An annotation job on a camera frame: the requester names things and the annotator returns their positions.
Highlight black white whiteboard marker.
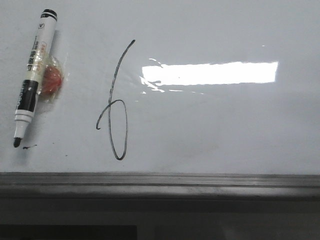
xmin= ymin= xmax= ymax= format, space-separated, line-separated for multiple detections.
xmin=13 ymin=8 xmax=58 ymax=148

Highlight white whiteboard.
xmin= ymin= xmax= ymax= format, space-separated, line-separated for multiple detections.
xmin=0 ymin=0 xmax=320 ymax=175

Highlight red magnet taped to marker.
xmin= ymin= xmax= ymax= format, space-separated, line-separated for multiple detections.
xmin=39 ymin=55 xmax=64 ymax=103

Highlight grey aluminium whiteboard frame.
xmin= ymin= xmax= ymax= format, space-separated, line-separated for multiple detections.
xmin=0 ymin=172 xmax=320 ymax=201

